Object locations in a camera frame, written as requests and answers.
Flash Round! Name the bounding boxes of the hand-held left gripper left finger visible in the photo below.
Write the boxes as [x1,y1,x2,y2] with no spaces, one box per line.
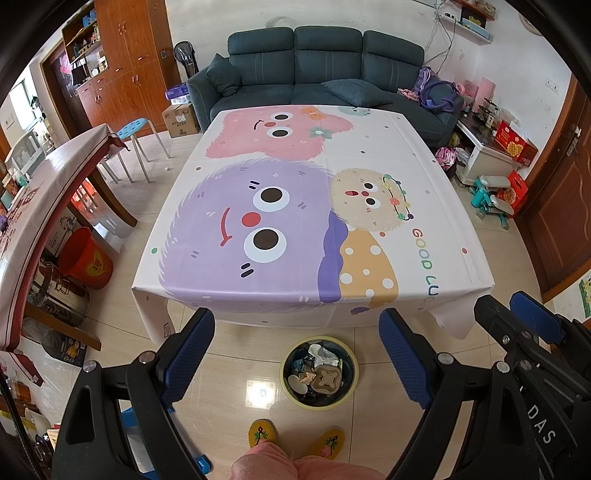
[52,308,215,480]

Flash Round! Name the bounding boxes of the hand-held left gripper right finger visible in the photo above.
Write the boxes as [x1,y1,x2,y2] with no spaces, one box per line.
[379,308,546,480]

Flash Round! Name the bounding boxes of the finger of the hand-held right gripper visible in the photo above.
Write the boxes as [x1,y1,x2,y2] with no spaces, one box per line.
[475,295,536,370]
[510,291,575,344]

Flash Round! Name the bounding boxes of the round trash bin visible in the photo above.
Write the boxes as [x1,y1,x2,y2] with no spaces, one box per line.
[280,337,358,411]

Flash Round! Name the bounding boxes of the white packet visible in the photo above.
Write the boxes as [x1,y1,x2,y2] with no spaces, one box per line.
[308,344,340,365]

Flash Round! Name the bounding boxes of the yellow patterned slipper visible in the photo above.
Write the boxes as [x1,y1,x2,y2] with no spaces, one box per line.
[308,427,346,460]
[248,418,278,448]

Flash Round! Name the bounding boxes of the blue plastic step stool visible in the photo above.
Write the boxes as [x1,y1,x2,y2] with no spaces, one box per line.
[117,404,214,476]

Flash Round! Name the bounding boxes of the dark printed carton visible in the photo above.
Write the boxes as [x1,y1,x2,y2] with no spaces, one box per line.
[44,330,88,365]

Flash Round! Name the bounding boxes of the teal stepper toy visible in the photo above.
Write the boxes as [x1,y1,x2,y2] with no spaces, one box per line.
[470,174,515,232]

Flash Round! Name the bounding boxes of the red paper bag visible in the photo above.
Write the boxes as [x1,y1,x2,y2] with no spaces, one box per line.
[505,170,529,215]

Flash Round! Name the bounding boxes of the metal pot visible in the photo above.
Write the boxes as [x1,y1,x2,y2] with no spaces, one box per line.
[28,263,90,328]

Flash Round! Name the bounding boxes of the red bucket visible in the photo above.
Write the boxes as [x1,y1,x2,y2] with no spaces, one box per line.
[58,227,115,291]

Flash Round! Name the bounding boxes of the person's pink trousers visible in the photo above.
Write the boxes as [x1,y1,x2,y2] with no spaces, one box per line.
[229,442,384,480]

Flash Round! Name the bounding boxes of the white tv stand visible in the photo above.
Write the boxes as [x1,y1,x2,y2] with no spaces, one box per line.
[455,115,536,185]

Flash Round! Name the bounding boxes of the red gift box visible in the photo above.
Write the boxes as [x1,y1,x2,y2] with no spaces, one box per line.
[493,120,539,166]

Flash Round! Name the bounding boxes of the pink shiny bag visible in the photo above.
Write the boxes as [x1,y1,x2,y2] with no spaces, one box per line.
[435,147,459,171]

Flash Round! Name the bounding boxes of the cartoon tablecloth table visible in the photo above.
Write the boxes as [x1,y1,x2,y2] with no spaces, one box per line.
[131,105,496,342]

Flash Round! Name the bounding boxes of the bottle rack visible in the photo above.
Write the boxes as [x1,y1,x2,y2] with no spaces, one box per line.
[471,99,502,126]

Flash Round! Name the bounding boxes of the dining table with tablecloth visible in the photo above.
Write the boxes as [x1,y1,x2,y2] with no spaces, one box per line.
[0,124,139,384]

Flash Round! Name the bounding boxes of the pink dotted gift bag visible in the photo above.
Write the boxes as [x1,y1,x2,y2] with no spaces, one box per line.
[464,76,496,104]

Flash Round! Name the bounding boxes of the blue round stool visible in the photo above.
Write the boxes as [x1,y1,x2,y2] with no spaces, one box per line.
[99,117,172,184]

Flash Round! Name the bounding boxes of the cardboard box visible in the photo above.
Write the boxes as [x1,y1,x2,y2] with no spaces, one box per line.
[161,102,200,139]

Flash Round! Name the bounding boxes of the purple backpack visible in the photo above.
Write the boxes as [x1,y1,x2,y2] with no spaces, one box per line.
[416,67,465,114]

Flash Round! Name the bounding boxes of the white appliance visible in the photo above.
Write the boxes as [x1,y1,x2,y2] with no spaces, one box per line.
[7,131,47,178]

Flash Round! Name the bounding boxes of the large dark teal cushion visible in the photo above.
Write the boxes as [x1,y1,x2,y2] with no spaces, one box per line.
[321,78,393,108]

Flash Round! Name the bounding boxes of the small dark teal cushion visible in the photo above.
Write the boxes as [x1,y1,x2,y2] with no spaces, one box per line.
[205,53,243,97]

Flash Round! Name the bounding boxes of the wooden cabinet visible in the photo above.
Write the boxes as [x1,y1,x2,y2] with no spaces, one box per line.
[41,0,178,139]

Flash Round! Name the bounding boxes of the standing fan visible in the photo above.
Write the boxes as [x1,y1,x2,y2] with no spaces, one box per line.
[173,41,201,79]

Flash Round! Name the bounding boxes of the dark teal sofa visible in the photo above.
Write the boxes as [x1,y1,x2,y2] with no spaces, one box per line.
[187,25,465,148]

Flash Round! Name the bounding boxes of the wall shelf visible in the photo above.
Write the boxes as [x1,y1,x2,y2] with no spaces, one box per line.
[436,0,497,44]

